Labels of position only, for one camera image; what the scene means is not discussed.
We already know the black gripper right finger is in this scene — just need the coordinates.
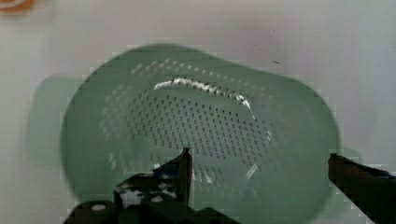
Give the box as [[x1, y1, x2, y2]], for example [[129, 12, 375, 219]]
[[328, 153, 396, 224]]

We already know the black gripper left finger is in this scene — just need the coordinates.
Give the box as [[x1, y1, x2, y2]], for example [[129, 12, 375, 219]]
[[114, 147, 192, 209]]

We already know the orange slice toy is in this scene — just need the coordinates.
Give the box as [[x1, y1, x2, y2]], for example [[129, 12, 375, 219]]
[[0, 0, 35, 13]]

